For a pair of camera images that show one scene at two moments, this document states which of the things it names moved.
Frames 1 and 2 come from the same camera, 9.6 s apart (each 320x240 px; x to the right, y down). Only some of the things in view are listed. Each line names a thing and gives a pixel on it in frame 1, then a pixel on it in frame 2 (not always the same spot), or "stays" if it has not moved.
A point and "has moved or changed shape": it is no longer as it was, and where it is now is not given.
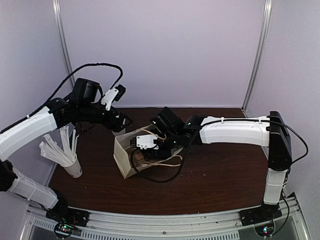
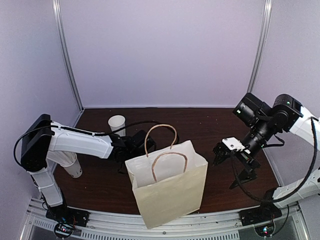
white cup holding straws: [74, 169] stays
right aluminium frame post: [268, 4] stays
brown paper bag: [129, 158] has moved or changed shape
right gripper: [161, 155] → [248, 173]
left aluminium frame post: [63, 39] stays
